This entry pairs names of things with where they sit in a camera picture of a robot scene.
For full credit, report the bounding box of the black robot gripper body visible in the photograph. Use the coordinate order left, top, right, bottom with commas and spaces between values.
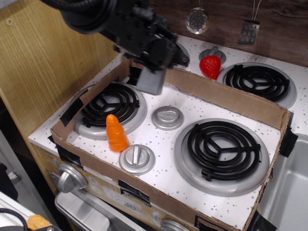
101, 4, 190, 71

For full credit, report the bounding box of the grey pepper shaker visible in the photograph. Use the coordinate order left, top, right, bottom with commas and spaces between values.
136, 67, 166, 95

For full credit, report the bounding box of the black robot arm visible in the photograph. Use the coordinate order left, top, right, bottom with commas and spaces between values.
44, 0, 190, 71

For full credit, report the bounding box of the back left black burner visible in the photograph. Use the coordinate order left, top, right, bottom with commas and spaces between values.
120, 42, 191, 64

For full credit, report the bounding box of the black burner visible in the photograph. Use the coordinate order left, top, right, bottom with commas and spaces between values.
74, 82, 147, 141
120, 42, 191, 64
174, 119, 270, 197
217, 62, 297, 108

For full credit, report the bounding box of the hanging silver strainer spoon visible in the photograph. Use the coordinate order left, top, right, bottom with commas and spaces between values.
185, 0, 210, 35

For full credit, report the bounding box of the front left black burner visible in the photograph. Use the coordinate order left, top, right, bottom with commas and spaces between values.
74, 82, 147, 141

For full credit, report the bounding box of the back silver stove knob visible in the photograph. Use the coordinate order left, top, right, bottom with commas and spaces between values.
199, 46, 227, 64

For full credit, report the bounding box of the silver stove knob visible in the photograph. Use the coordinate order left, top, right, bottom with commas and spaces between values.
199, 46, 227, 64
119, 144, 155, 176
152, 106, 184, 131

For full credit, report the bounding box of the red toy strawberry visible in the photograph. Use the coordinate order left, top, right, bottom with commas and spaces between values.
199, 55, 221, 79

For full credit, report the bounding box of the upper silver stove knob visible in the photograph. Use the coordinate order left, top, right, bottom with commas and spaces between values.
152, 106, 184, 131

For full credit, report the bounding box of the hanging silver slotted spatula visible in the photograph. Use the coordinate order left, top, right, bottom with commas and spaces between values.
238, 0, 262, 45

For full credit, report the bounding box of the orange toy carrot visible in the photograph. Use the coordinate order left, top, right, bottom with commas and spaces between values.
106, 114, 130, 152

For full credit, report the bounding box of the lower silver stove knob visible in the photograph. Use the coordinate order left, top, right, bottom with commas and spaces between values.
119, 144, 155, 176

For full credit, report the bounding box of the back right black burner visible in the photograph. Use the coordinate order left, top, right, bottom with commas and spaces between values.
217, 62, 297, 108

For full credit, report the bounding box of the front right black burner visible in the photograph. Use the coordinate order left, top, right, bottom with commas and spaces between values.
174, 119, 270, 197

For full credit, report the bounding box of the left silver oven knob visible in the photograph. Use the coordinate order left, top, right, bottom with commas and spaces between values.
58, 164, 88, 193

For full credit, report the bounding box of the silver oven knob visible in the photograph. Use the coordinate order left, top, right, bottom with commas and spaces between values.
160, 219, 189, 231
58, 164, 88, 193

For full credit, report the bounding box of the digital clock display sticker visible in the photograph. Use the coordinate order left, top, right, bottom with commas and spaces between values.
103, 186, 142, 215

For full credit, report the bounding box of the right silver oven knob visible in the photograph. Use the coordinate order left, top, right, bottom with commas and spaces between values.
160, 219, 189, 231

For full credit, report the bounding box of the orange object bottom left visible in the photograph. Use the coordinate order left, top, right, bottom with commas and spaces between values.
27, 215, 51, 230

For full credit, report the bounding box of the grey toy sink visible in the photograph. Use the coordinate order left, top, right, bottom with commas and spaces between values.
259, 134, 308, 231

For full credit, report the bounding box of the brown cardboard box frame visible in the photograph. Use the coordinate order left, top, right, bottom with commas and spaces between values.
51, 60, 292, 231

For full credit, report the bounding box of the silver oven door handle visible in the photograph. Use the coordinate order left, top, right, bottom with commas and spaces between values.
55, 191, 144, 231

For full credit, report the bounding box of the black cable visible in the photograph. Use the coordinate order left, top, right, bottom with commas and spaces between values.
0, 208, 28, 231

